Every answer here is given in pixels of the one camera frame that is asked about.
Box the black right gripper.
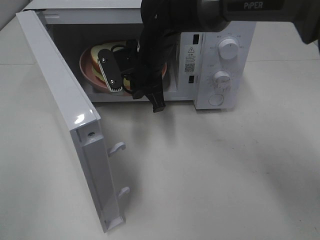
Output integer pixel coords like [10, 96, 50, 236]
[113, 39, 167, 115]

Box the round white door button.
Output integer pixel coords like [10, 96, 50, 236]
[208, 94, 224, 106]

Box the white microwave door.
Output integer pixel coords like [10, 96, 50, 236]
[16, 10, 130, 233]

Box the white bread lettuce sandwich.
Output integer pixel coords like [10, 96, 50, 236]
[90, 41, 126, 91]

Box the pink round plate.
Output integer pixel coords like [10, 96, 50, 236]
[79, 41, 168, 95]

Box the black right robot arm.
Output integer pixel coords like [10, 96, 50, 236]
[129, 0, 320, 99]

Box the white microwave oven body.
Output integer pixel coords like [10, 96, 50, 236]
[22, 0, 256, 110]

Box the white lower timer knob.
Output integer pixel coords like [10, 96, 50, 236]
[212, 70, 231, 90]

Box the white upper power knob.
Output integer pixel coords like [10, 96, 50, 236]
[217, 37, 239, 60]

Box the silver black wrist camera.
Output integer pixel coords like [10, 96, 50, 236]
[97, 48, 123, 93]

